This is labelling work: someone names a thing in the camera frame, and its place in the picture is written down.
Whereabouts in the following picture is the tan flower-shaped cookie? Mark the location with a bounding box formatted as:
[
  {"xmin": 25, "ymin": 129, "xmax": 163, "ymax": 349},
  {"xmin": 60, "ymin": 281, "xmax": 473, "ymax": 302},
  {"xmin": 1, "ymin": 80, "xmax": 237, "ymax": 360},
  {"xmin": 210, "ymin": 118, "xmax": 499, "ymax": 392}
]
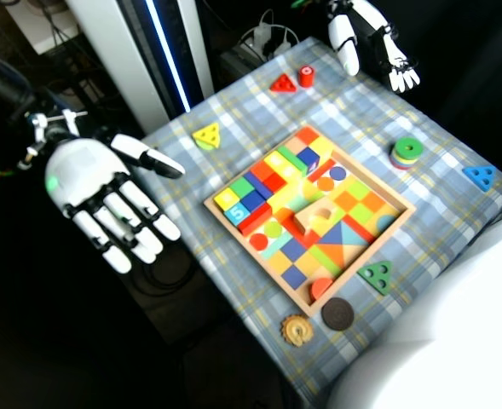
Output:
[{"xmin": 280, "ymin": 314, "xmax": 314, "ymax": 346}]

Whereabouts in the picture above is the white column with blue light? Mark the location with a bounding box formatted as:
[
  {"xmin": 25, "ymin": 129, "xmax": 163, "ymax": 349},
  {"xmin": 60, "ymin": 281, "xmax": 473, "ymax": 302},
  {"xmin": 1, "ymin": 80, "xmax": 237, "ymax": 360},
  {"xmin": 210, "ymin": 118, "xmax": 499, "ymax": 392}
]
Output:
[{"xmin": 65, "ymin": 0, "xmax": 216, "ymax": 134}]

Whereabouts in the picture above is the white box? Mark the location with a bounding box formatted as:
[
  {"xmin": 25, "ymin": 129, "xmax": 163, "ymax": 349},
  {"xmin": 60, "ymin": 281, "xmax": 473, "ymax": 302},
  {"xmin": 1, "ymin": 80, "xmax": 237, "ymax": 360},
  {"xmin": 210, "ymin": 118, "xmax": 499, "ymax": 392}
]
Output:
[{"xmin": 3, "ymin": 0, "xmax": 81, "ymax": 55}]

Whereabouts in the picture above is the green wooden ring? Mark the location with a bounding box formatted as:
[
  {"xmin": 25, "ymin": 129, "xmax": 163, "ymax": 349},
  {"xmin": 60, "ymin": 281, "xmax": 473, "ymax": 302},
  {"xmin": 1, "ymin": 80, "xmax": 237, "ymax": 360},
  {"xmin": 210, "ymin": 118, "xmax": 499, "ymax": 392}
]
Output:
[{"xmin": 393, "ymin": 135, "xmax": 425, "ymax": 161}]

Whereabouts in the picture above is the yellow triangle block with holes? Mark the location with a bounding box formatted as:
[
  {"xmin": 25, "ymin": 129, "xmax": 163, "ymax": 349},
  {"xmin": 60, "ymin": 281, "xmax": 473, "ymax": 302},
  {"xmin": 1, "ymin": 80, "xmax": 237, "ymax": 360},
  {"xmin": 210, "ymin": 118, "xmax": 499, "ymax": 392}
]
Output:
[{"xmin": 192, "ymin": 122, "xmax": 222, "ymax": 146}]

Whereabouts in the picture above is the plain yellow wooden cube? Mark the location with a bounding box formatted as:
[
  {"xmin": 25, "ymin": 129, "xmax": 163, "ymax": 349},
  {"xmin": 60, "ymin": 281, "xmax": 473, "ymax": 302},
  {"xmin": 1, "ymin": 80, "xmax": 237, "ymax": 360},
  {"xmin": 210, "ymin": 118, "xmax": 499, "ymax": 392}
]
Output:
[{"xmin": 309, "ymin": 136, "xmax": 336, "ymax": 161}]

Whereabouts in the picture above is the blue triangle block with holes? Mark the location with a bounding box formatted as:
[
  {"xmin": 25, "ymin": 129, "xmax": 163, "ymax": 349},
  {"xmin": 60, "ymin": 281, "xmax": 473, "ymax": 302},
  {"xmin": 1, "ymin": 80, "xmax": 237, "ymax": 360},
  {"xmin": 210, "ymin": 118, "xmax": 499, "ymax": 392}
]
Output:
[{"xmin": 462, "ymin": 164, "xmax": 498, "ymax": 193}]

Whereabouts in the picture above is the white power strip with plugs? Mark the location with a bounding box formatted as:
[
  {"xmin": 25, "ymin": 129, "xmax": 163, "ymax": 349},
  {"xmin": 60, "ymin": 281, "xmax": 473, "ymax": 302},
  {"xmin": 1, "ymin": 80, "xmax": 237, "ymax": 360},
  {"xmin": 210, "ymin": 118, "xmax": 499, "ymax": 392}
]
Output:
[{"xmin": 238, "ymin": 23, "xmax": 301, "ymax": 59}]

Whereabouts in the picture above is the blue wooden cube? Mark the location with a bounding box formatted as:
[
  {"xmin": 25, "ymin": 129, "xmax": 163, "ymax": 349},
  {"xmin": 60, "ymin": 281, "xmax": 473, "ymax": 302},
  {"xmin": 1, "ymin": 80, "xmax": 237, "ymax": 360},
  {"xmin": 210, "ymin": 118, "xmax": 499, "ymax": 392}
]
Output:
[
  {"xmin": 296, "ymin": 147, "xmax": 322, "ymax": 174},
  {"xmin": 240, "ymin": 189, "xmax": 268, "ymax": 212}
]

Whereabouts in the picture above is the white robot body shell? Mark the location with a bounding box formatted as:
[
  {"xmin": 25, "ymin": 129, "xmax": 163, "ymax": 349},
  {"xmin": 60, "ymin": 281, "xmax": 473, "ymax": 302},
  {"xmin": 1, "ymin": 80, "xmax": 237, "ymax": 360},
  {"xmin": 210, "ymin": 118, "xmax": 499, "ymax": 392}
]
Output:
[{"xmin": 326, "ymin": 212, "xmax": 502, "ymax": 409}]

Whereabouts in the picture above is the red cylinder block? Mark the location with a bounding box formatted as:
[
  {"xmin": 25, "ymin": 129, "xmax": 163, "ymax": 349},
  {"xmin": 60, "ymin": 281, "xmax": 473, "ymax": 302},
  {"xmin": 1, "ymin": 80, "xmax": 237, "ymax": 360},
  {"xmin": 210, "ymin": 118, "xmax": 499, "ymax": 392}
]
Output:
[{"xmin": 297, "ymin": 65, "xmax": 316, "ymax": 89}]

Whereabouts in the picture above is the wooden tray with colourful print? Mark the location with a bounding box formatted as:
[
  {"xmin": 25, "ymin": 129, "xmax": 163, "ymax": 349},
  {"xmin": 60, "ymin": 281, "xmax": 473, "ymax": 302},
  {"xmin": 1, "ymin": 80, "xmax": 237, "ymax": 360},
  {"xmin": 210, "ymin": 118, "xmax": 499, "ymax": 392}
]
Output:
[{"xmin": 202, "ymin": 124, "xmax": 417, "ymax": 318}]

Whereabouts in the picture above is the green triangle block with holes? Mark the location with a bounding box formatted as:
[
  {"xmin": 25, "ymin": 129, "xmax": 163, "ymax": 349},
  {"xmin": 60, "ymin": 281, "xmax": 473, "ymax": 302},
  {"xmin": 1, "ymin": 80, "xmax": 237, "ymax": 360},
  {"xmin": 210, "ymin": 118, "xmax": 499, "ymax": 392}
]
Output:
[{"xmin": 356, "ymin": 260, "xmax": 394, "ymax": 296}]

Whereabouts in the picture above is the red triangle block with holes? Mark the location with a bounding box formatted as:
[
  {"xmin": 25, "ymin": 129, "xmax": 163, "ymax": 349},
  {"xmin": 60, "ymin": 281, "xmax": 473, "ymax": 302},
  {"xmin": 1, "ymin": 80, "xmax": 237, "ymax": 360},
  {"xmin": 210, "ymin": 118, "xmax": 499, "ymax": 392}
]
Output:
[{"xmin": 269, "ymin": 72, "xmax": 297, "ymax": 94}]

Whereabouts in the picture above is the blue plaid table cloth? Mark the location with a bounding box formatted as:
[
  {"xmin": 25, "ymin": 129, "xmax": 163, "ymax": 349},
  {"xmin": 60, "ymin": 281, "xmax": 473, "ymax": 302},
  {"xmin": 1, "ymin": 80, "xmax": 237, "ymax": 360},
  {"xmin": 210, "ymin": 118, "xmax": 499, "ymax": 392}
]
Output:
[{"xmin": 141, "ymin": 37, "xmax": 502, "ymax": 409}]

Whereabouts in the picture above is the dark red wooden cube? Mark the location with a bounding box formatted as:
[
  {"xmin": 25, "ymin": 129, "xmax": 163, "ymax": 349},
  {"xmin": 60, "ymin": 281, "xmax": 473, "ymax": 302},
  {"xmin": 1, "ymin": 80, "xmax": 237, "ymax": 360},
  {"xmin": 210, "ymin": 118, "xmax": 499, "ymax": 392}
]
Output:
[{"xmin": 262, "ymin": 172, "xmax": 289, "ymax": 195}]

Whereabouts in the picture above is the dark brown round cookie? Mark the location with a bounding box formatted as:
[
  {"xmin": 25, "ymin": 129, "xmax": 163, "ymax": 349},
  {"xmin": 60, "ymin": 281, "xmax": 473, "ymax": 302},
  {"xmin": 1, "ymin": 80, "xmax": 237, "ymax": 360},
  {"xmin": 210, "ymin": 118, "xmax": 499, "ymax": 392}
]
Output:
[{"xmin": 320, "ymin": 297, "xmax": 355, "ymax": 331}]

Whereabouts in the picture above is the green wooden cube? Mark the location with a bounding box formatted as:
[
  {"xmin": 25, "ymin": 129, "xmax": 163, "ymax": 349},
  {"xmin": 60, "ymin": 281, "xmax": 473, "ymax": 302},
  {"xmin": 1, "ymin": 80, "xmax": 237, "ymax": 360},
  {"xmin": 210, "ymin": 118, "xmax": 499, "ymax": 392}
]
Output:
[{"xmin": 228, "ymin": 176, "xmax": 255, "ymax": 198}]

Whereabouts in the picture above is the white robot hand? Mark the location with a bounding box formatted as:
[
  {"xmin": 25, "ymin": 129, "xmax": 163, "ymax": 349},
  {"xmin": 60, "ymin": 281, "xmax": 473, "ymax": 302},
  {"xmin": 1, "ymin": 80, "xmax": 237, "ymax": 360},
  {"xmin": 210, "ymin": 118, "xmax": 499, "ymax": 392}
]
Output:
[
  {"xmin": 44, "ymin": 133, "xmax": 187, "ymax": 274},
  {"xmin": 326, "ymin": 0, "xmax": 421, "ymax": 95}
]

